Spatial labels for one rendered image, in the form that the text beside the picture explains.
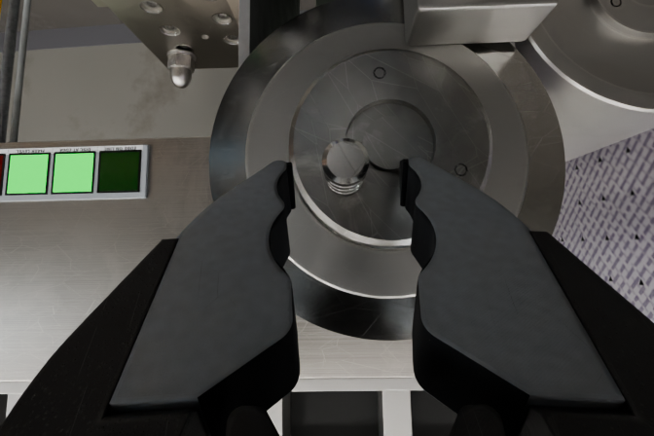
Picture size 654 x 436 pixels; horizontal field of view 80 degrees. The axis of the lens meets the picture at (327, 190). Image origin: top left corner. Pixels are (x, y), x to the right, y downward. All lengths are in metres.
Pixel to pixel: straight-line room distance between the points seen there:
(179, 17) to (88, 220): 0.28
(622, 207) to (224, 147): 0.27
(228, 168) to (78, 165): 0.44
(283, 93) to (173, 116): 2.16
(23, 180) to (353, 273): 0.54
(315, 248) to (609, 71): 0.15
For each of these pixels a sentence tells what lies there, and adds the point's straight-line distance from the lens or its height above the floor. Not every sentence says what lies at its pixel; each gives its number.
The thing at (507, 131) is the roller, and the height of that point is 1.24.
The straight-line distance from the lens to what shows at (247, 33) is 0.20.
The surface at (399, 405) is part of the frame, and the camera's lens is 0.53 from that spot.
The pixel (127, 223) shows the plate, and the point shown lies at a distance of 0.56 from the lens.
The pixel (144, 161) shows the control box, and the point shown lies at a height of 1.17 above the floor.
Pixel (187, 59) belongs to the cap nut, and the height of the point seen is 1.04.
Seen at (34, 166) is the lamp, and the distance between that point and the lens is 0.63.
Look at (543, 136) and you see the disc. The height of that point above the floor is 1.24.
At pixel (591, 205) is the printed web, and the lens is 0.37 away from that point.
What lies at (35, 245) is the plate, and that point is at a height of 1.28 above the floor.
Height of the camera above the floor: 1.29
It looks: 8 degrees down
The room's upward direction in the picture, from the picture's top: 179 degrees clockwise
